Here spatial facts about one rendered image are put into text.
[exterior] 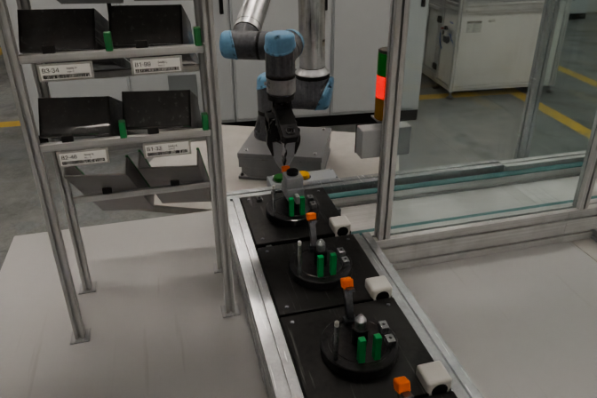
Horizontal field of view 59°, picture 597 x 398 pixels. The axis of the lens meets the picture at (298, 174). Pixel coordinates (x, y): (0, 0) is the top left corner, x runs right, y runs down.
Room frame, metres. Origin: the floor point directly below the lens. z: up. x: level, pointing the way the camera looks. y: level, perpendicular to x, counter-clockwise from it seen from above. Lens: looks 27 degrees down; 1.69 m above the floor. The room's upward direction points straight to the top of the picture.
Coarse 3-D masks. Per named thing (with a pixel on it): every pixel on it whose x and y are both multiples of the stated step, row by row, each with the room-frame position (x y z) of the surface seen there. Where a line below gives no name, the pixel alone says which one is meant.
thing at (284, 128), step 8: (280, 104) 1.29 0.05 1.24; (288, 104) 1.29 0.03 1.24; (280, 112) 1.27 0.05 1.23; (288, 112) 1.27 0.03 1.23; (280, 120) 1.24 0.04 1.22; (288, 120) 1.25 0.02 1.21; (280, 128) 1.22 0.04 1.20; (288, 128) 1.22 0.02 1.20; (296, 128) 1.23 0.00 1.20; (280, 136) 1.22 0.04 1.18; (288, 136) 1.20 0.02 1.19; (296, 136) 1.20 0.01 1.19
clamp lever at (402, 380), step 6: (396, 378) 0.56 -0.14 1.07; (402, 378) 0.56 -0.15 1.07; (396, 384) 0.55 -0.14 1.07; (402, 384) 0.55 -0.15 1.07; (408, 384) 0.55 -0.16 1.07; (396, 390) 0.55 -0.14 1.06; (402, 390) 0.55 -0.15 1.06; (408, 390) 0.55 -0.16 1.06; (402, 396) 0.54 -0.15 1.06; (408, 396) 0.53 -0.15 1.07
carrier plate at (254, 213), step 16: (304, 192) 1.32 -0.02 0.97; (320, 192) 1.32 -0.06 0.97; (256, 208) 1.23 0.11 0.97; (320, 208) 1.23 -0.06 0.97; (336, 208) 1.23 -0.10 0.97; (256, 224) 1.15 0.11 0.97; (272, 224) 1.15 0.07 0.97; (320, 224) 1.15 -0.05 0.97; (256, 240) 1.08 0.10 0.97; (272, 240) 1.08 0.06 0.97; (288, 240) 1.08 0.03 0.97; (304, 240) 1.09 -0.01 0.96
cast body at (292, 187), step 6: (294, 168) 1.22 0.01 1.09; (288, 174) 1.19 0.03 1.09; (294, 174) 1.19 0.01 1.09; (300, 174) 1.20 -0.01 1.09; (282, 180) 1.23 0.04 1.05; (288, 180) 1.18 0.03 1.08; (294, 180) 1.18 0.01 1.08; (300, 180) 1.18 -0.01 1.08; (282, 186) 1.22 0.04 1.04; (288, 186) 1.18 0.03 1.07; (294, 186) 1.18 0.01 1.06; (300, 186) 1.18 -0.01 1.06; (288, 192) 1.17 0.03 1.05; (294, 192) 1.17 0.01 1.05; (300, 192) 1.18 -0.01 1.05; (288, 198) 1.17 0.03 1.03; (294, 198) 1.17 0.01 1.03
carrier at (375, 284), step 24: (336, 240) 1.07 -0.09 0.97; (264, 264) 0.98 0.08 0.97; (288, 264) 0.98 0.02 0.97; (312, 264) 0.95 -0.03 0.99; (336, 264) 0.91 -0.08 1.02; (360, 264) 0.98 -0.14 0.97; (288, 288) 0.90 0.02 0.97; (312, 288) 0.89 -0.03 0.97; (336, 288) 0.89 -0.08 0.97; (360, 288) 0.89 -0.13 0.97; (384, 288) 0.87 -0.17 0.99; (288, 312) 0.82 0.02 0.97
